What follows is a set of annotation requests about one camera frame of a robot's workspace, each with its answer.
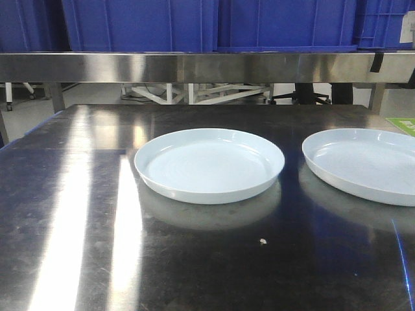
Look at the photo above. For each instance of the white metal frame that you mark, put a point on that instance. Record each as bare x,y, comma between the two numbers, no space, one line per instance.
204,94

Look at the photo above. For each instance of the white paper label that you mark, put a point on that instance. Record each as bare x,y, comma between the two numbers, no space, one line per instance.
407,28

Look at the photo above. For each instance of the black office chair base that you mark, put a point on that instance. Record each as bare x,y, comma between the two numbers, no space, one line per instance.
303,94

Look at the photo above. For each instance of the black tape strip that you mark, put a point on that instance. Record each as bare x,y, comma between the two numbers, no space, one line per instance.
377,62

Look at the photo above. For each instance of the stainless steel shelf rail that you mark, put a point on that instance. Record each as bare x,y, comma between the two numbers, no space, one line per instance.
188,68

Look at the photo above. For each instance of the green sign sheet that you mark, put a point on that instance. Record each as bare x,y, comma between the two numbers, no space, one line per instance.
406,125

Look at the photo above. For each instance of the blue plastic bin far left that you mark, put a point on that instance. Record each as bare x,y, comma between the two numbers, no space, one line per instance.
33,26

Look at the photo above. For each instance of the light blue plate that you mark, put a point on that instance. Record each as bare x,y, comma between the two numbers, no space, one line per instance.
375,165
209,165

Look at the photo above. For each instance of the blue plastic bin centre-left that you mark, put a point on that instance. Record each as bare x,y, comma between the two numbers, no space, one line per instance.
142,26

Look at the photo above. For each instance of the blue plastic crate far right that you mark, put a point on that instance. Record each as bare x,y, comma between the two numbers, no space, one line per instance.
378,25

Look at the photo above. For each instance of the blue plastic bin centre-right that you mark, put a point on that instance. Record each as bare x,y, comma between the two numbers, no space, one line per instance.
286,26

